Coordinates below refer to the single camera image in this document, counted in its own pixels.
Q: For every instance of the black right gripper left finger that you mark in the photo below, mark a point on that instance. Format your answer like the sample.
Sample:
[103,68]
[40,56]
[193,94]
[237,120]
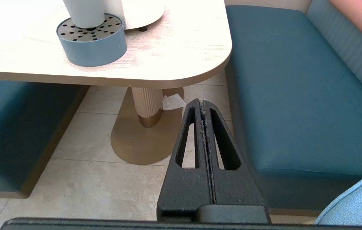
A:
[187,188]

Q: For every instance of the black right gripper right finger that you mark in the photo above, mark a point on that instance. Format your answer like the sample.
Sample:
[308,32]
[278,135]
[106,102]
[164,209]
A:
[235,188]

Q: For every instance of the grey plastic cup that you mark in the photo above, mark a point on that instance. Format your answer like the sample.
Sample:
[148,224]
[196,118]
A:
[85,14]

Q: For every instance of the crumpled white tissue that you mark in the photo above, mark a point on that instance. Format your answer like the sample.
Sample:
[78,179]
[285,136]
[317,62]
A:
[173,102]

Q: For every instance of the blue upholstered bench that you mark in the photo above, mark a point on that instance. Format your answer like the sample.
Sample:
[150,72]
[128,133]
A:
[296,95]
[14,134]

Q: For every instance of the light blue fabric seat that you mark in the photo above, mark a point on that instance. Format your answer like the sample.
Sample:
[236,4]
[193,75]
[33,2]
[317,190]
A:
[360,204]

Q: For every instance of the large blue drip tray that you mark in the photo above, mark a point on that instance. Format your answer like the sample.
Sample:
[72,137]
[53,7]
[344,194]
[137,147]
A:
[91,51]

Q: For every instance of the large clear water dispenser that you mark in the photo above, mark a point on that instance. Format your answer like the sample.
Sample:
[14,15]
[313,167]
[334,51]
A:
[142,14]

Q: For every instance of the ribbed table pedestal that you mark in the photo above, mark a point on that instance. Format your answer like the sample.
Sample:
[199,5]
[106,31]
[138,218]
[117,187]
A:
[145,108]

